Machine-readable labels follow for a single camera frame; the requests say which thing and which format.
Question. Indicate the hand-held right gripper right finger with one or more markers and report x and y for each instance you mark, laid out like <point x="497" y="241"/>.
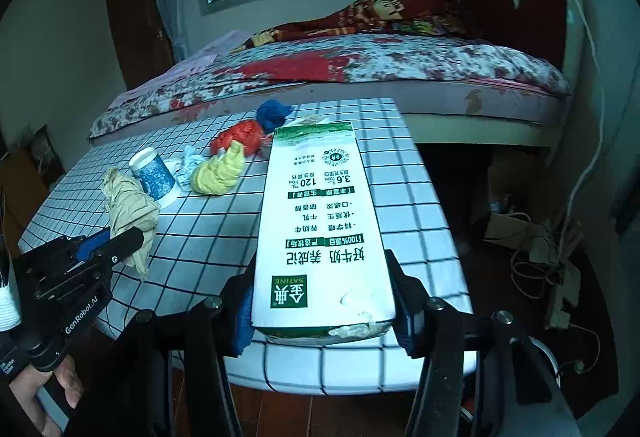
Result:
<point x="406" y="324"/>

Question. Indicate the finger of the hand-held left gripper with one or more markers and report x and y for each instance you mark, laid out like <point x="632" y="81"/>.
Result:
<point x="125" y="247"/>
<point x="95" y="244"/>

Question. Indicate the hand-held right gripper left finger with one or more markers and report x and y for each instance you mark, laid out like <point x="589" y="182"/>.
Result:
<point x="243" y="319"/>

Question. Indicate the beige plastic bag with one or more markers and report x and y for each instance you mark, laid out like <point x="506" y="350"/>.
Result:
<point x="127" y="204"/>

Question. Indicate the blue patterned paper cup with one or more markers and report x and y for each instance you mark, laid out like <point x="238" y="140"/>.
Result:
<point x="152" y="177"/>

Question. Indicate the green and white milk carton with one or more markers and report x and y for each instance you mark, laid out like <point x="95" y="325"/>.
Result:
<point x="320" y="227"/>

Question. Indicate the person's left hand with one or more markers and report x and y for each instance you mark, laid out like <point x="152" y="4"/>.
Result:
<point x="70" y="382"/>

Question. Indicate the dark wooden furniture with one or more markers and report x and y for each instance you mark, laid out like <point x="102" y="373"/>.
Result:
<point x="35" y="167"/>

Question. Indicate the checked white tablecloth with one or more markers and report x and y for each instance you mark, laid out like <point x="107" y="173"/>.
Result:
<point x="400" y="197"/>

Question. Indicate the cardboard box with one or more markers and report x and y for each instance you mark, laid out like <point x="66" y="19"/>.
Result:
<point x="510" y="224"/>

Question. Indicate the white power strip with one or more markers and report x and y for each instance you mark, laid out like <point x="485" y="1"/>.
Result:
<point x="562" y="297"/>

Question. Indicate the red crumpled plastic bag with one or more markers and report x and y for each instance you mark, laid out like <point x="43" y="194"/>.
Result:
<point x="240" y="137"/>

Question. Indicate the blue crumpled cloth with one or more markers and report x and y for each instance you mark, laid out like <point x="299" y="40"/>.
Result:
<point x="272" y="113"/>

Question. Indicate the pink cloth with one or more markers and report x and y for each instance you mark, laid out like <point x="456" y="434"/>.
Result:
<point x="200" y="57"/>

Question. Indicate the brown wooden door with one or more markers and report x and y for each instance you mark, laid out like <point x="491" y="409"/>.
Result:
<point x="135" y="7"/>

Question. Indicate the bed with floral sheet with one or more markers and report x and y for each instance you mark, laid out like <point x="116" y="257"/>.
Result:
<point x="400" y="62"/>

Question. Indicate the red patterned quilt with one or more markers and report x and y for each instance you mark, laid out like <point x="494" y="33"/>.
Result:
<point x="380" y="12"/>

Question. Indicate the red and white headboard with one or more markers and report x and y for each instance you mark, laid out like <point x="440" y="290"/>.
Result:
<point x="535" y="2"/>

